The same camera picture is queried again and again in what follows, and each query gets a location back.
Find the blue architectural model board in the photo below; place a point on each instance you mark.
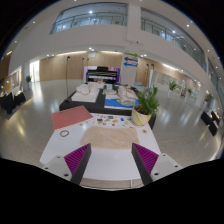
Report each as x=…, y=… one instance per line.
x=122, y=98

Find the potted green plant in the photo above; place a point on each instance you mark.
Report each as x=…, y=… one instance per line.
x=146, y=108

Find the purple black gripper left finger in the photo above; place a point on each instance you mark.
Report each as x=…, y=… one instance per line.
x=77, y=162

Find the pink paper sheet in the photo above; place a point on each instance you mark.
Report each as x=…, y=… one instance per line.
x=70, y=117

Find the small round wooden coaster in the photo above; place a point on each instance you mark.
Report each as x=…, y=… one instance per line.
x=144, y=131

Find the black piano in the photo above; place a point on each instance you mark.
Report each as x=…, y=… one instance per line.
x=103, y=74

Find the white architectural model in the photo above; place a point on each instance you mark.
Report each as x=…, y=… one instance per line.
x=86, y=93

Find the scattered colourful small cards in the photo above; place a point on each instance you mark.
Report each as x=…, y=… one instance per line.
x=112, y=120

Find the white direction sign pillar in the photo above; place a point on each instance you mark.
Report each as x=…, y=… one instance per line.
x=128, y=68

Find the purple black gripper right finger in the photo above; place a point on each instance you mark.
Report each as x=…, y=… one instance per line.
x=145, y=160

